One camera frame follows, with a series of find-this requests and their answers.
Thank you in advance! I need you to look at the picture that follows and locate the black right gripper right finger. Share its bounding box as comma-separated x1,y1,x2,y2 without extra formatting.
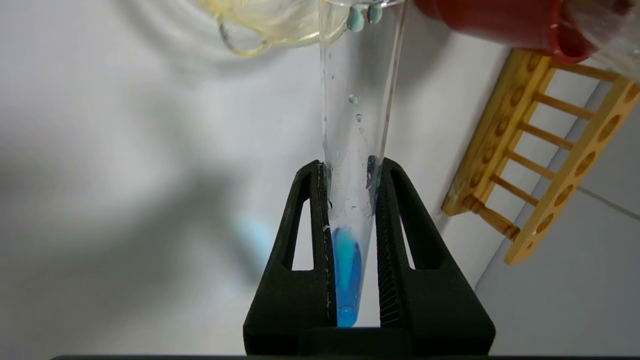
375,157,496,356

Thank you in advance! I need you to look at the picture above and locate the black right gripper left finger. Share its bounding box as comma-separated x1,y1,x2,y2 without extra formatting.
243,160,333,356

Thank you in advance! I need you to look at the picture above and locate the test tube with blue pigment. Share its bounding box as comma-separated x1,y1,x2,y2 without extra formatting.
318,0,408,328

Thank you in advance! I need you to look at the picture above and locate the wooden test tube rack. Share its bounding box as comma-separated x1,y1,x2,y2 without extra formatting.
441,47,640,266

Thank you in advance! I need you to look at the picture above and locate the empty clear test tube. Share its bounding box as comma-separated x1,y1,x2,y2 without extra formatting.
562,0,640,83

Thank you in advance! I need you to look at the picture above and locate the clear glass beaker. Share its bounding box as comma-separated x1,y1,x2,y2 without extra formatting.
192,0,351,57

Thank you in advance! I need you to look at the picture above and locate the red plastic cup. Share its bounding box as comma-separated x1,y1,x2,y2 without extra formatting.
414,0,623,65

